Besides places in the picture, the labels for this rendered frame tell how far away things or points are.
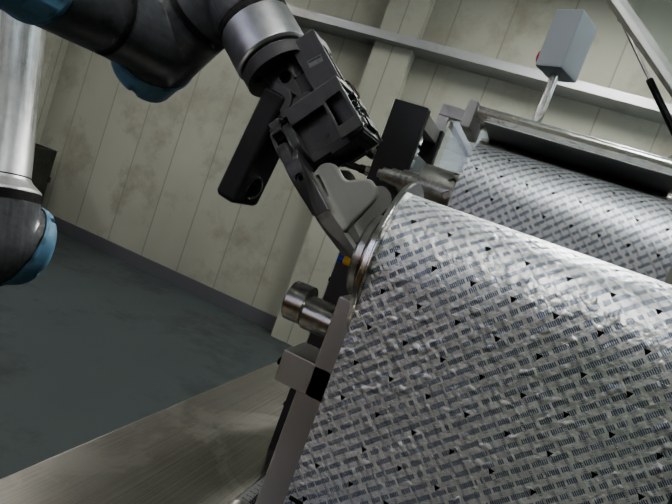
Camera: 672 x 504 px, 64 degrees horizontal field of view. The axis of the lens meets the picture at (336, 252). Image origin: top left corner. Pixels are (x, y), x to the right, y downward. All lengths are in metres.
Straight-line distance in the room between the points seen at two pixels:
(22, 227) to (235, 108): 4.11
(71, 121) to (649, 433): 5.73
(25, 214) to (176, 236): 4.21
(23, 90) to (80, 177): 4.87
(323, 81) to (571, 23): 0.61
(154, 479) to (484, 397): 0.44
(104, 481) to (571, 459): 0.50
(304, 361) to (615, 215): 0.36
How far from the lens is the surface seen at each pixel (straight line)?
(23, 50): 0.89
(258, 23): 0.54
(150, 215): 5.19
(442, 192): 0.68
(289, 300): 0.52
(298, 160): 0.48
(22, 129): 0.87
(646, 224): 0.65
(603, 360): 0.40
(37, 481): 0.69
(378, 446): 0.43
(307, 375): 0.51
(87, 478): 0.71
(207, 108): 5.01
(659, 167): 0.72
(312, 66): 0.52
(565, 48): 1.03
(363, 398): 0.42
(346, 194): 0.48
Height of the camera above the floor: 1.30
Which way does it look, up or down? 6 degrees down
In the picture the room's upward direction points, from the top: 20 degrees clockwise
